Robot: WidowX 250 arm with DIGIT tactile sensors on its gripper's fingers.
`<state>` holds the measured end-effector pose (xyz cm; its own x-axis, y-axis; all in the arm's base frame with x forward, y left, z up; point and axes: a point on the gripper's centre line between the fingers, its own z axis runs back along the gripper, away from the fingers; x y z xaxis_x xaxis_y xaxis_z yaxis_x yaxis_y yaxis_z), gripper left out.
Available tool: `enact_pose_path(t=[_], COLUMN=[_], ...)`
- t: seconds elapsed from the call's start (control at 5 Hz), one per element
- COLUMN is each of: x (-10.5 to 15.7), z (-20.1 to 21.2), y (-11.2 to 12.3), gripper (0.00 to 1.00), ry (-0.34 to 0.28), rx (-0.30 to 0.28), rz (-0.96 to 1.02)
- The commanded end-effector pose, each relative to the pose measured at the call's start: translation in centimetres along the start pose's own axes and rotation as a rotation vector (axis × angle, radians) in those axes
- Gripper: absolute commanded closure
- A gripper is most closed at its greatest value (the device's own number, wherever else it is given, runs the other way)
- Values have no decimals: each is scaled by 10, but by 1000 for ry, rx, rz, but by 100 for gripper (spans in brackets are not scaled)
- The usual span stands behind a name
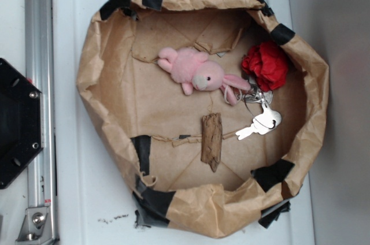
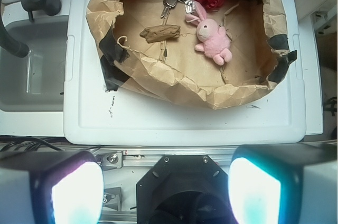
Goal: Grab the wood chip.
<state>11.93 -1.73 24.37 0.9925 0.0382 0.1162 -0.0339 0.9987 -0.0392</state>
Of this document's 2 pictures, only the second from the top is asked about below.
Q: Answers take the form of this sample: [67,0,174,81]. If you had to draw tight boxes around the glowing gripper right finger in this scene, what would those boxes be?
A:
[228,144,337,223]

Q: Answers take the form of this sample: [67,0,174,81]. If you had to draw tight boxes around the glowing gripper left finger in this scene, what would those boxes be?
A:
[1,151,104,223]

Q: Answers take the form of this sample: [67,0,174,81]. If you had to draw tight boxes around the brown wood chip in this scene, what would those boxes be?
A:
[139,24,181,43]

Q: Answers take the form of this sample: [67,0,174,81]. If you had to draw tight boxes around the white plastic bin lid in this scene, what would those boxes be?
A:
[63,0,306,147]

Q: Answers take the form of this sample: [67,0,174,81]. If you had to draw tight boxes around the grey sink basin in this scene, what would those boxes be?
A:
[1,15,68,112]

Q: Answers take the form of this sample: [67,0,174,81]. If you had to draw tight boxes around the pink plush bunny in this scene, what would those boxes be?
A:
[185,2,232,66]

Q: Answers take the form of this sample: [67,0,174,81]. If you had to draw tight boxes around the crumpled brown paper bag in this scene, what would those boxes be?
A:
[86,0,297,110]

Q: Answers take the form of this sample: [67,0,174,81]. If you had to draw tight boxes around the black faucet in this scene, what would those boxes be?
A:
[0,0,62,58]

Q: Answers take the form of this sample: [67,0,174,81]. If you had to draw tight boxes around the silver foil wrapper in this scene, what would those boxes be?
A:
[184,0,196,14]

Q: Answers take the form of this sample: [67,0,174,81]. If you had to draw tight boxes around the black cables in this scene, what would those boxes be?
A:
[0,136,64,153]

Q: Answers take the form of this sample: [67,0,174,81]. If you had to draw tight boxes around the black octagonal mount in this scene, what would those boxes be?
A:
[136,155,236,223]

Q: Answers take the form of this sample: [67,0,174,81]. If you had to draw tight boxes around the silver keys on wire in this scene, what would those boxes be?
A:
[160,0,189,19]

